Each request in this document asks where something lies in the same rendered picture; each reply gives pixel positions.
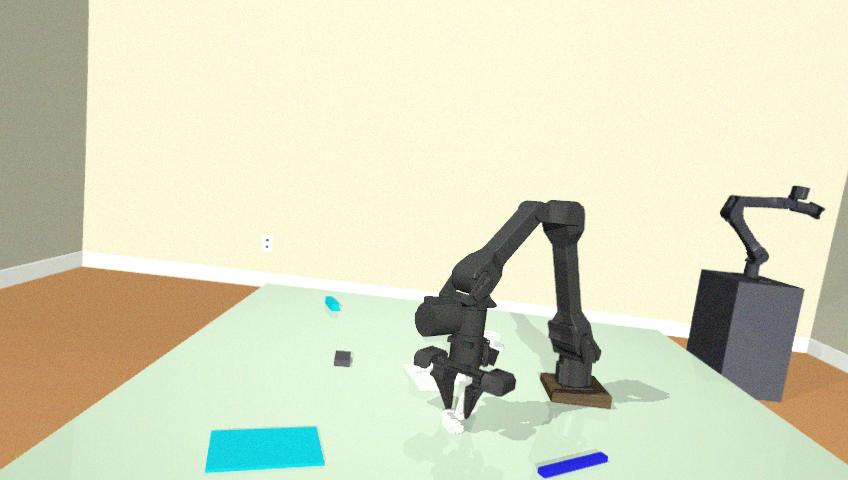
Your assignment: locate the cyan rectangular block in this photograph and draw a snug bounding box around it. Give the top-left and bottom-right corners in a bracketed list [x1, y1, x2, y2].
[325, 296, 340, 311]

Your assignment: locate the blue flat bar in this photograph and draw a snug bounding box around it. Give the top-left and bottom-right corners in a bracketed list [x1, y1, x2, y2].
[537, 451, 608, 479]

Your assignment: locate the cyan flat rectangular plate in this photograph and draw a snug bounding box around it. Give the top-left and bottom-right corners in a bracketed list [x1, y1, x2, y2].
[205, 426, 324, 472]

